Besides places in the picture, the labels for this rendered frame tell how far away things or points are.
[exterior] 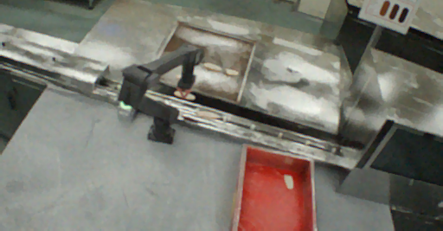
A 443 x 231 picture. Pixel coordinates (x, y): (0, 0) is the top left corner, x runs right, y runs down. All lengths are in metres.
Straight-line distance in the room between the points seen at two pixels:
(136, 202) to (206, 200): 0.28
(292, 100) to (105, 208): 1.07
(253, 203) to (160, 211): 0.38
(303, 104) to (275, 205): 0.61
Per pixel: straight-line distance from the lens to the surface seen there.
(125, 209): 1.33
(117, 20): 2.39
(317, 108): 1.79
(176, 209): 1.33
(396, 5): 2.08
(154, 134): 1.51
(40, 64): 1.87
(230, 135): 1.56
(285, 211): 1.42
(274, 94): 1.76
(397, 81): 1.53
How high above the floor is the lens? 1.98
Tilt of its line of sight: 41 degrees down
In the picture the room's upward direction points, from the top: 12 degrees clockwise
